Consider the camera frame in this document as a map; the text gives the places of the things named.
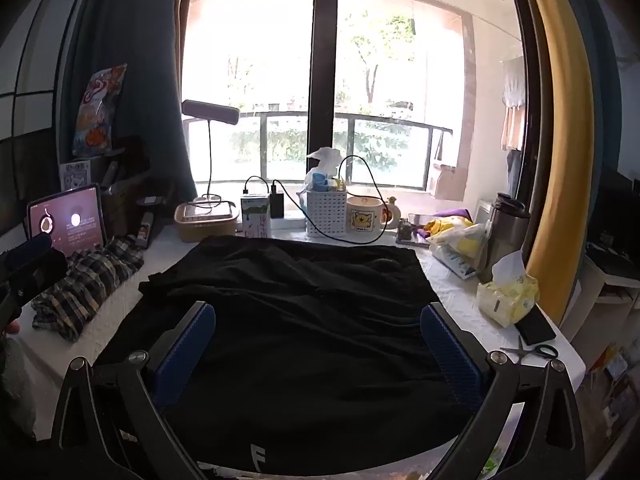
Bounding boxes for white tissue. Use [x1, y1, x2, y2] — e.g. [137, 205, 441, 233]
[306, 146, 346, 181]

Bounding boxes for balcony railing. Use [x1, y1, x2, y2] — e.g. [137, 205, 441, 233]
[182, 110, 453, 191]

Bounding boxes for white textured tablecloth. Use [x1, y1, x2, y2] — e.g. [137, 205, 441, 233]
[20, 225, 586, 480]

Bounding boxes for hanging clothes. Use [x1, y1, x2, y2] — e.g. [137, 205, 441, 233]
[500, 55, 527, 151]

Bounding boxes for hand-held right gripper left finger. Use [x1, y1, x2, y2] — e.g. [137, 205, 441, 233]
[50, 301, 217, 480]

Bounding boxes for yellow curtain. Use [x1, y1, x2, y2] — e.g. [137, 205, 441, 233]
[517, 0, 593, 286]

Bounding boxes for black phone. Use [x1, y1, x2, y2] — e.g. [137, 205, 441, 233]
[514, 305, 557, 346]

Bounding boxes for bear print mug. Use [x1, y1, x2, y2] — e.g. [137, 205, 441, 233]
[346, 196, 391, 233]

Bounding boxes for black pants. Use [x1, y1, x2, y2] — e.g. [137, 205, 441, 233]
[95, 236, 476, 478]

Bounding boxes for white green milk carton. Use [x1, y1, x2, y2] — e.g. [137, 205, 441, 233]
[240, 192, 272, 238]

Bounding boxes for steel thermos tumbler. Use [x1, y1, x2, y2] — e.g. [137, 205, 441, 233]
[477, 192, 531, 283]

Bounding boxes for cream ceramic pot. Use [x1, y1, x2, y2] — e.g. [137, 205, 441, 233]
[382, 196, 402, 231]

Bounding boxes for brown takeout container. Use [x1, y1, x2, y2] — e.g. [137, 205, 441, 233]
[174, 200, 240, 243]

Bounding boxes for yellow plush toy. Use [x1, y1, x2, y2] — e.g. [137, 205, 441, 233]
[425, 216, 473, 238]

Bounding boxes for blue curtain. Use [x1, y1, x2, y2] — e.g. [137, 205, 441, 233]
[65, 0, 198, 206]

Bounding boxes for tablet with pink screen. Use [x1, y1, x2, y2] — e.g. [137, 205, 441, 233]
[26, 183, 108, 253]

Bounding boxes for yellow tissue pack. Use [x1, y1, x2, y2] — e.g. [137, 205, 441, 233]
[475, 250, 541, 328]

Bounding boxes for colourful snack bag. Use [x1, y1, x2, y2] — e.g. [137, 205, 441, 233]
[71, 63, 128, 157]

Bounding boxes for plaid cloth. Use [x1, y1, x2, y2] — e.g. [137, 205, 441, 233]
[31, 235, 146, 343]

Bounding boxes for white perforated basket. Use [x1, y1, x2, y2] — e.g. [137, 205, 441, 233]
[306, 189, 348, 237]

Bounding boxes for clear plastic bag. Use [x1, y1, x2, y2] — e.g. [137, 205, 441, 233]
[430, 222, 488, 278]

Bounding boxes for desk lamp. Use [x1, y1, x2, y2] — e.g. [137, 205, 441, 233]
[181, 100, 241, 211]

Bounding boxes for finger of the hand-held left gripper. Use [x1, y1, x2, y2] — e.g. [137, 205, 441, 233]
[0, 234, 54, 271]

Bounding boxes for cardboard box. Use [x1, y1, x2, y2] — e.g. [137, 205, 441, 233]
[100, 170, 151, 238]

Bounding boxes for black handled scissors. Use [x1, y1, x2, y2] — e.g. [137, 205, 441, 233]
[500, 335, 559, 365]

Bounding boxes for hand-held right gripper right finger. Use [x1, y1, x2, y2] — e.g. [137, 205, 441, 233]
[420, 302, 586, 480]

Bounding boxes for grey spray can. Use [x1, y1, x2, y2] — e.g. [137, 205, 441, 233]
[136, 211, 155, 249]

